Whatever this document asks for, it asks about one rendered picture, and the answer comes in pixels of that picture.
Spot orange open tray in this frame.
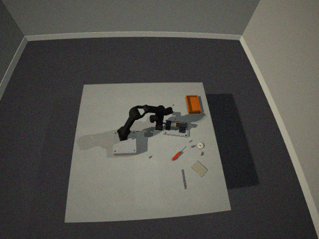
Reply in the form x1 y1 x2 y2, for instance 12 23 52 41
186 95 201 114

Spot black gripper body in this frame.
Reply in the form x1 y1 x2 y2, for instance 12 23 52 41
155 117 163 130

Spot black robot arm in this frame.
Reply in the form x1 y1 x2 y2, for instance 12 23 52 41
117 105 173 141

